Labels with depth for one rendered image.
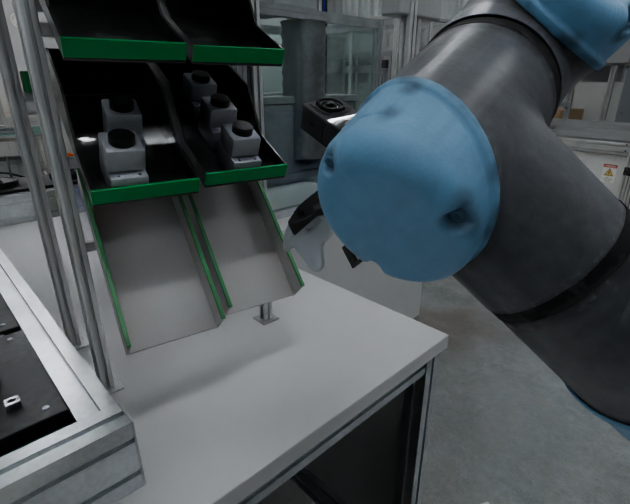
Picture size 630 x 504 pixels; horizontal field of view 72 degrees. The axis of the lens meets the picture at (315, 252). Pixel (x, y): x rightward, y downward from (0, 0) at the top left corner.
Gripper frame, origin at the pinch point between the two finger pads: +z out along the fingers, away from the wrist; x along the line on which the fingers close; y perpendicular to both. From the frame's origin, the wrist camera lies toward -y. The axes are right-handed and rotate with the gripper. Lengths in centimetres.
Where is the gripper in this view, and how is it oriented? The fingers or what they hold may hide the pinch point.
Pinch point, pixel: (318, 229)
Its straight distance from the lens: 51.2
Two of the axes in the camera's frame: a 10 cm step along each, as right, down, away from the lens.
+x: 8.4, -3.1, 4.5
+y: 4.3, 8.8, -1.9
